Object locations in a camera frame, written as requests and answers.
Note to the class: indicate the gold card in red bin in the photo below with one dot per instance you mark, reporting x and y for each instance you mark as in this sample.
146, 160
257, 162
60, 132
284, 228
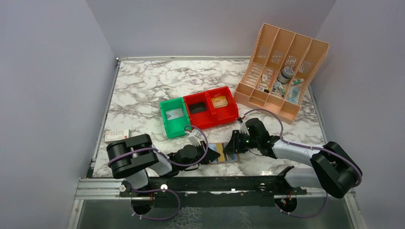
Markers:
220, 101

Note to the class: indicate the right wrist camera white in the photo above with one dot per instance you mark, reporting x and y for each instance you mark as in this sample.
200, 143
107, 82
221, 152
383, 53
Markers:
243, 128

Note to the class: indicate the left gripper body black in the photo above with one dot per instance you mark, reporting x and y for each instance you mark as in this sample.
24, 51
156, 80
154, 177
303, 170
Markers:
201, 154

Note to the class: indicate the peach desk organizer rack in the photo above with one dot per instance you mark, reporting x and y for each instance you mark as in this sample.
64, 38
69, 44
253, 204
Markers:
282, 65

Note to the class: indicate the silver card in green bin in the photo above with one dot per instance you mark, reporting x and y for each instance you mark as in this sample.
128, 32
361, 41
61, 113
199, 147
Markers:
174, 114

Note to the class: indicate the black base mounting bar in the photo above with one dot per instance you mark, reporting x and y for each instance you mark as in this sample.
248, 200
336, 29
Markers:
205, 192

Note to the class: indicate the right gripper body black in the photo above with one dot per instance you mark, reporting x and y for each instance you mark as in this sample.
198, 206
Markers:
246, 141

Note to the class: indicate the green plastic bin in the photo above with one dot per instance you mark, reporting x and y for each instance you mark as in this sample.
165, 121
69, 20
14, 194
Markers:
174, 128

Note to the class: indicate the white red playing card box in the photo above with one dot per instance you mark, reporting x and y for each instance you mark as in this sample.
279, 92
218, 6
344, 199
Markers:
116, 135

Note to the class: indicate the red double plastic bin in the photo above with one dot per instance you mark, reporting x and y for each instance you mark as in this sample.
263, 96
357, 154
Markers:
212, 117

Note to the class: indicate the small items in organizer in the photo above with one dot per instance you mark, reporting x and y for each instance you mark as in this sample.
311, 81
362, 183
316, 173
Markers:
279, 88

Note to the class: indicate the brown leather card holder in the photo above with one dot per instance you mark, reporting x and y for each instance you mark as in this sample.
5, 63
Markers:
230, 158

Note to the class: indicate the round jar patterned lid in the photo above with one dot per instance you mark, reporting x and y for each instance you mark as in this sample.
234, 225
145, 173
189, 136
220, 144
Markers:
285, 75

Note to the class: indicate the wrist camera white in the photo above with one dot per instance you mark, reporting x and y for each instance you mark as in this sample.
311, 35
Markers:
195, 137
243, 128

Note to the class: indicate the green white tube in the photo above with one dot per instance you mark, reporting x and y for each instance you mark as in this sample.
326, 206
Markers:
298, 81

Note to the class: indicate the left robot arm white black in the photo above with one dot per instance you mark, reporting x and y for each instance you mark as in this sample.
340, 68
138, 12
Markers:
129, 158

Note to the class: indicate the gold card black stripe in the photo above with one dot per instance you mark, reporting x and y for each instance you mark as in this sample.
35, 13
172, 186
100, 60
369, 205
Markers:
222, 157

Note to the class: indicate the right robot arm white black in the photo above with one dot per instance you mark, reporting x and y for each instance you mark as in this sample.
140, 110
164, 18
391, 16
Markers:
328, 166

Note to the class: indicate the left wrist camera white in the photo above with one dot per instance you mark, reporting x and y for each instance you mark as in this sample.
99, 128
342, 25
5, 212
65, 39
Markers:
195, 137

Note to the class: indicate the black card in red bin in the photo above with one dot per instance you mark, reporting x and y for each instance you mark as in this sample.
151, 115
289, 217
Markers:
197, 108

